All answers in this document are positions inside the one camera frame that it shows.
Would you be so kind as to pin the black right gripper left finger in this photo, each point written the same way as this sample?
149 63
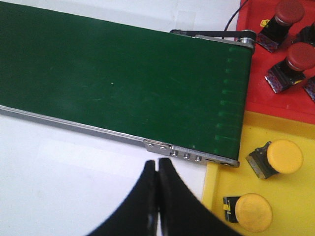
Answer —
137 215

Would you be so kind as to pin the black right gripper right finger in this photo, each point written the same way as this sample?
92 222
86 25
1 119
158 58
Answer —
182 214

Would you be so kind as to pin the yellow mushroom push button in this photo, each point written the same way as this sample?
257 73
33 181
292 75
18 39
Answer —
276 157
251 211

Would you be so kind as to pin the red mushroom push button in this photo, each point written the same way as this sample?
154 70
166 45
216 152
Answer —
290 71
287 13

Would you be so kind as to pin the green conveyor belt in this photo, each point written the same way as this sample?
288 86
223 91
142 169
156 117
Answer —
182 96

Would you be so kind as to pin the red plastic tray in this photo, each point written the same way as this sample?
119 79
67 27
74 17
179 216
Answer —
293 103

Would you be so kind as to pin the push button base at edge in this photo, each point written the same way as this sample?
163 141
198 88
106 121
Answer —
309 88

